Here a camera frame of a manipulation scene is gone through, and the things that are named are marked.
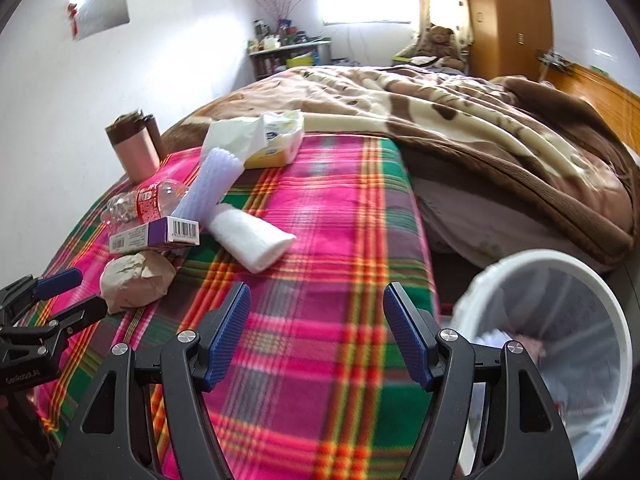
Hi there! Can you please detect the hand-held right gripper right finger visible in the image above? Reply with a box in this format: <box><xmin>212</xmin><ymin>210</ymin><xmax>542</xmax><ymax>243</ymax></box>
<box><xmin>382</xmin><ymin>281</ymin><xmax>573</xmax><ymax>480</ymax></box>

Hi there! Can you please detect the purple white box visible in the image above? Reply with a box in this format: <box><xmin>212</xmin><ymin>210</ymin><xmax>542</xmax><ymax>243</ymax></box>
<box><xmin>109</xmin><ymin>216</ymin><xmax>202</xmax><ymax>255</ymax></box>

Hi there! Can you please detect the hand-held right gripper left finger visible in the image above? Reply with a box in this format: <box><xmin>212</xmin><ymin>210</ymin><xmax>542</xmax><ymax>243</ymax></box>
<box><xmin>65</xmin><ymin>281</ymin><xmax>252</xmax><ymax>480</ymax></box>

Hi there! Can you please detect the window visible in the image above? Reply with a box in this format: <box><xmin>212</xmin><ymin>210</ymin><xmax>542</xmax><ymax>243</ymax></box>
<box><xmin>317</xmin><ymin>0</ymin><xmax>418</xmax><ymax>25</ymax></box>

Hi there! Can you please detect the vase with branches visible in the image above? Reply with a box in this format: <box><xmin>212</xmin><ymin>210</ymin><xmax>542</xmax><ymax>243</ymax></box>
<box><xmin>252</xmin><ymin>0</ymin><xmax>313</xmax><ymax>36</ymax></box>

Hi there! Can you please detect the cluttered white shelf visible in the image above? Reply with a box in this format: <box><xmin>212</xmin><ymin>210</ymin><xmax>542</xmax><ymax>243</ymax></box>
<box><xmin>247</xmin><ymin>37</ymin><xmax>333</xmax><ymax>81</ymax></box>

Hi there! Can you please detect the silver wall mirror sheet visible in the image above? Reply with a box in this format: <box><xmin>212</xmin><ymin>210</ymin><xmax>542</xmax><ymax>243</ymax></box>
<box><xmin>69</xmin><ymin>0</ymin><xmax>132</xmax><ymax>40</ymax></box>

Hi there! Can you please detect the pink green plaid blanket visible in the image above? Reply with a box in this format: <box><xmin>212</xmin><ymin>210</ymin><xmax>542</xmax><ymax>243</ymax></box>
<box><xmin>20</xmin><ymin>132</ymin><xmax>441</xmax><ymax>480</ymax></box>

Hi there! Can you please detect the brown patterned blanket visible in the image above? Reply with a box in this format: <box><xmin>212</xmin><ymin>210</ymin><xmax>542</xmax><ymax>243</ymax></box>
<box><xmin>162</xmin><ymin>65</ymin><xmax>640</xmax><ymax>271</ymax></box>

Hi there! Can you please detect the wooden headboard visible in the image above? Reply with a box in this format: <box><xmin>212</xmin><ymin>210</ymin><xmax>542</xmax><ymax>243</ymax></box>
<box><xmin>542</xmin><ymin>60</ymin><xmax>640</xmax><ymax>153</ymax></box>

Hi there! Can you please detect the white trash bin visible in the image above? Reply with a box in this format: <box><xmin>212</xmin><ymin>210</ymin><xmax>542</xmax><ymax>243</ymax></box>
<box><xmin>450</xmin><ymin>248</ymin><xmax>633</xmax><ymax>480</ymax></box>

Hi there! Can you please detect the patterned curtain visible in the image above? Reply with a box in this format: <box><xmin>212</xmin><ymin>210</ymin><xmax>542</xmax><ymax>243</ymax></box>
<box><xmin>412</xmin><ymin>0</ymin><xmax>473</xmax><ymax>46</ymax></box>

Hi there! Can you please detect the brown teddy bear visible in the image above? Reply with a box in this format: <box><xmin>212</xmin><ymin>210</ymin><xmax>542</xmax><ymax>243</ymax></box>
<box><xmin>417</xmin><ymin>25</ymin><xmax>468</xmax><ymax>68</ymax></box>

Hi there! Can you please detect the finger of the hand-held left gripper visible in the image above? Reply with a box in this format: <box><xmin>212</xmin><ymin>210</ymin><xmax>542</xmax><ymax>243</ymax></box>
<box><xmin>0</xmin><ymin>297</ymin><xmax>108</xmax><ymax>344</ymax></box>
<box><xmin>0</xmin><ymin>268</ymin><xmax>83</xmax><ymax>311</ymax></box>

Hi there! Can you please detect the pink tumbler with brown lid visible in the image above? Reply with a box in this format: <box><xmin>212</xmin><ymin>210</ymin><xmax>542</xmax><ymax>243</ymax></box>
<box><xmin>105</xmin><ymin>110</ymin><xmax>168</xmax><ymax>182</ymax></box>

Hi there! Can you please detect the paper wad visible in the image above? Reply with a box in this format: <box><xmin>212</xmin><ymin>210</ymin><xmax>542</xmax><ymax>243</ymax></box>
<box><xmin>99</xmin><ymin>250</ymin><xmax>177</xmax><ymax>314</ymax></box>

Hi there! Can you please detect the wooden wardrobe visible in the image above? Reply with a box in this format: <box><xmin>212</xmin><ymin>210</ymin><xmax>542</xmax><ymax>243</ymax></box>
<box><xmin>460</xmin><ymin>0</ymin><xmax>556</xmax><ymax>81</ymax></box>

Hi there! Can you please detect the clear bottle with red label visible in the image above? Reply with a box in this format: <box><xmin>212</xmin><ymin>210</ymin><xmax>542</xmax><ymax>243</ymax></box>
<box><xmin>100</xmin><ymin>178</ymin><xmax>190</xmax><ymax>233</ymax></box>

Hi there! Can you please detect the white cloth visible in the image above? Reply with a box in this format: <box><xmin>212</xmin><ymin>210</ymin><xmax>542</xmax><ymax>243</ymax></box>
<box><xmin>207</xmin><ymin>203</ymin><xmax>297</xmax><ymax>274</ymax></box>

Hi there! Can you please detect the lilac ribbed plastic piece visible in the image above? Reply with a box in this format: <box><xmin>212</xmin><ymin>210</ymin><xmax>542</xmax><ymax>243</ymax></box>
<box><xmin>175</xmin><ymin>146</ymin><xmax>247</xmax><ymax>223</ymax></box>

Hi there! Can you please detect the yellow tissue pack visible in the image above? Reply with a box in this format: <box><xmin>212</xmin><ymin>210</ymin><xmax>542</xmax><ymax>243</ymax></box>
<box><xmin>201</xmin><ymin>109</ymin><xmax>305</xmax><ymax>170</ymax></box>

